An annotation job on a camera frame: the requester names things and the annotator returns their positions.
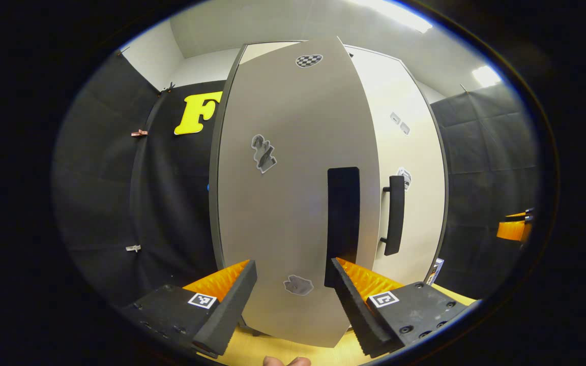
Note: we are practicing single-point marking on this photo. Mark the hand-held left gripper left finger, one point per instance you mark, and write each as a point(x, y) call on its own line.
point(229, 310)

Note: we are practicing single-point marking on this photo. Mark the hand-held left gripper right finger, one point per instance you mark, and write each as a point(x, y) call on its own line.
point(356, 312)

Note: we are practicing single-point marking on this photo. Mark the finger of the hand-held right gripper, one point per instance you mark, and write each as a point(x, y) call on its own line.
point(519, 215)
point(513, 231)

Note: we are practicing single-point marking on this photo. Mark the white cabinet door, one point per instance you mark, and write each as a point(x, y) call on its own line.
point(283, 213)
point(415, 152)

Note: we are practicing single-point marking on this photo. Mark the white grey cabinet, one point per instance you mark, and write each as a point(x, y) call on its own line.
point(215, 203)

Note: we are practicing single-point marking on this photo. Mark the black backdrop cloth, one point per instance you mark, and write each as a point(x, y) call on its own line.
point(110, 203)
point(486, 178)

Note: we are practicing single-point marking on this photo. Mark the white spine book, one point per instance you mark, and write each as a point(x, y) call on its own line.
point(435, 272)

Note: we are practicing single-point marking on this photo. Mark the short ceiling light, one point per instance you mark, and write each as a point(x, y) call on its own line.
point(486, 76)

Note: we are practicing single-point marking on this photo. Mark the long ceiling light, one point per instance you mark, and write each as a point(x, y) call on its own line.
point(400, 12)

